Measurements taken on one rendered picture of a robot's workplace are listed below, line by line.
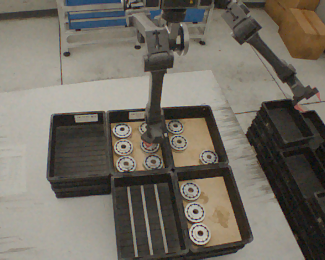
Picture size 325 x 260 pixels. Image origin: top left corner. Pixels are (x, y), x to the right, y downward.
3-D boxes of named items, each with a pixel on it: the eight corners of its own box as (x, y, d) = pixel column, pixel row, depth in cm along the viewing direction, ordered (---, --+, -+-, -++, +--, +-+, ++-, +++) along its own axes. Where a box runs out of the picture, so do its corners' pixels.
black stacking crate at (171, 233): (111, 186, 144) (110, 176, 135) (169, 181, 150) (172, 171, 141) (119, 267, 121) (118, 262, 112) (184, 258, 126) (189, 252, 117)
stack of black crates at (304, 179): (262, 173, 238) (279, 151, 211) (290, 166, 245) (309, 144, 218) (283, 216, 215) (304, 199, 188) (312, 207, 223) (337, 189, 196)
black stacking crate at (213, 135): (158, 120, 173) (160, 108, 164) (205, 117, 179) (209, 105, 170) (169, 180, 150) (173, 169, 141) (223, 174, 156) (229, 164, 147)
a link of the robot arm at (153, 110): (171, 46, 103) (141, 49, 101) (175, 57, 100) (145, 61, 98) (162, 111, 140) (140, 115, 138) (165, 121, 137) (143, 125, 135)
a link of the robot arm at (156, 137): (162, 108, 135) (144, 111, 134) (169, 127, 129) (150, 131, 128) (161, 122, 145) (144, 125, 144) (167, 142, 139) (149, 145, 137)
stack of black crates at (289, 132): (242, 134, 260) (260, 101, 225) (270, 130, 268) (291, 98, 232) (261, 173, 238) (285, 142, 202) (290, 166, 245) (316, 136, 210)
